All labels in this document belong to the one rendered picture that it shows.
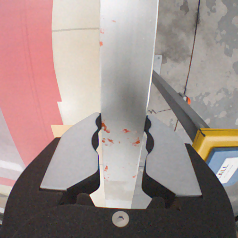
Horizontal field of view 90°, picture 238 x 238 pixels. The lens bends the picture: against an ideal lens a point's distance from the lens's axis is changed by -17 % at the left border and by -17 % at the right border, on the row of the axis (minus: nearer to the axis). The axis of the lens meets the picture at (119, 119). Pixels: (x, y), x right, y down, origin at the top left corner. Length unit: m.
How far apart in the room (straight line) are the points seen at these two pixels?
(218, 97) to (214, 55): 0.39
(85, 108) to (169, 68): 1.06
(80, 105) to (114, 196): 0.12
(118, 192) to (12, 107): 0.17
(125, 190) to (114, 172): 0.04
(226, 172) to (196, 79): 1.06
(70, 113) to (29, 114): 0.06
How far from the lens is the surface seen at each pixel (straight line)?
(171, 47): 1.17
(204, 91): 1.37
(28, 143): 0.23
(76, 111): 0.16
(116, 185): 0.18
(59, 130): 0.18
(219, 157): 0.26
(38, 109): 0.18
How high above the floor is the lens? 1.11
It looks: 60 degrees down
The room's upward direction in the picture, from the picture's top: 178 degrees counter-clockwise
